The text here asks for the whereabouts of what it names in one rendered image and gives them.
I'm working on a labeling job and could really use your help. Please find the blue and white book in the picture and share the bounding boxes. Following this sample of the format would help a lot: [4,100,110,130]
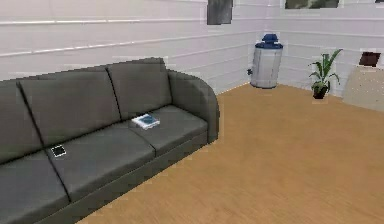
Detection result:
[131,113,161,131]

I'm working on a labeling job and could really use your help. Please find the green potted house plant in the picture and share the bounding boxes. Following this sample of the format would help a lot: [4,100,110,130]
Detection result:
[308,48,344,100]

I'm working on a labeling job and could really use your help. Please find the grey bin with blue lid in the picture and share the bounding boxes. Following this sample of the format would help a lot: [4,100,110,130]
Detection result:
[246,33,284,90]

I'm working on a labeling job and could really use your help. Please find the wide framed wall picture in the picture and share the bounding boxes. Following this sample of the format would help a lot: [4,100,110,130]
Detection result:
[284,0,340,10]

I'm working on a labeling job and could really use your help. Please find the dark framed wall picture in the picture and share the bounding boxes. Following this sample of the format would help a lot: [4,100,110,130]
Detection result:
[206,0,234,26]

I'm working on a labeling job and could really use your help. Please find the beige cabinet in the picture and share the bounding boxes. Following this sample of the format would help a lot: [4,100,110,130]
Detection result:
[341,65,384,113]

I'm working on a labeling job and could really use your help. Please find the small black phone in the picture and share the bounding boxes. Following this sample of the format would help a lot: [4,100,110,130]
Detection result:
[50,144,67,158]

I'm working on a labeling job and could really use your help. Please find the dark brown box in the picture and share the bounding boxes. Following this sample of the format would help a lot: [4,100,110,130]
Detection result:
[358,51,382,68]

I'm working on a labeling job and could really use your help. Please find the dark grey sofa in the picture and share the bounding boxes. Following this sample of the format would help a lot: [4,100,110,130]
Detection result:
[0,57,221,224]

